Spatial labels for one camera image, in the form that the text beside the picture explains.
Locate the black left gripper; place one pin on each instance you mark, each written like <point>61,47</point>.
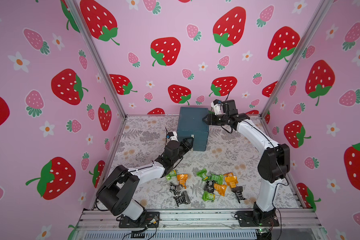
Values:
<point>184,143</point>

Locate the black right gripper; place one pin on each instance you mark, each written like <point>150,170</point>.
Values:
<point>214,119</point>

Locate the teal drawer cabinet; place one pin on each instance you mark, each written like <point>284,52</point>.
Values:
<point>191,124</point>

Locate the green cookie packet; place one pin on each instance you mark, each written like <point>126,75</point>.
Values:
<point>208,196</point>
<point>203,174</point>
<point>171,175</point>
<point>218,179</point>

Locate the green cookie packet bottom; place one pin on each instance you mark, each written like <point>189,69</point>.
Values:
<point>208,196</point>

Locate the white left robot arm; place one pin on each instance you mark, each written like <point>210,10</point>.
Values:
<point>117,191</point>

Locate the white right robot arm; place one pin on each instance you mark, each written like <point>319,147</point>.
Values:
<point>274,157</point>

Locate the orange cookie packet left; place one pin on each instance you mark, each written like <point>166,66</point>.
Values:
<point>182,178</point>

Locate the orange cookie packet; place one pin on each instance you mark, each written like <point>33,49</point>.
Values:
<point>182,178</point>
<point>231,180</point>
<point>221,189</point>

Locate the black cookie packet left upper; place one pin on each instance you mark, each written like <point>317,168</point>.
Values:
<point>176,189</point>

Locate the black cookie packet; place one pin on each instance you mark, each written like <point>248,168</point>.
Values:
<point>176,189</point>
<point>238,191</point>
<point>209,187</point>
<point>182,199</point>

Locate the black cookie packet centre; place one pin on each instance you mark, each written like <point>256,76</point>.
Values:
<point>209,187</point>

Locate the black cookie packet left lower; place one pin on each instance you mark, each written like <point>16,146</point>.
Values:
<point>182,199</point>

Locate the orange cookie packet centre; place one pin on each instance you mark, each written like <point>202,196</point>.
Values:
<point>221,189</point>

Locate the orange cookie packet right top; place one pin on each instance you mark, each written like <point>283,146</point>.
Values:
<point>231,180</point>

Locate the black cookie packet right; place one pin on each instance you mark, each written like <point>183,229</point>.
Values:
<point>238,191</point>

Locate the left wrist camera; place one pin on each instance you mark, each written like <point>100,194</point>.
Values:
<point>171,136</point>

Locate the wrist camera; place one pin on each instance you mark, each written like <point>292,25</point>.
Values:
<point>171,136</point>
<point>217,107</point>

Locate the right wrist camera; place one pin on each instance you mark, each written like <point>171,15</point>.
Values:
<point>217,107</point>

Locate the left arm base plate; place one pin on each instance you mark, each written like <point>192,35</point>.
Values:
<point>148,219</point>

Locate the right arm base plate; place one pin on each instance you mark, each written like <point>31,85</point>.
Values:
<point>256,218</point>

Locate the aluminium front rail frame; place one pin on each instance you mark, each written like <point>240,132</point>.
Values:
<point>223,224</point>

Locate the aluminium corner post left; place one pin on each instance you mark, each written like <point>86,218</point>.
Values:
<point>78,17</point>

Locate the aluminium corner post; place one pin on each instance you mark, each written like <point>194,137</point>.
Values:
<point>78,17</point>
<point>309,33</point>

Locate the aluminium corner post right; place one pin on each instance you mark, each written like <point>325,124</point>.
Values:
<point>309,33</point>

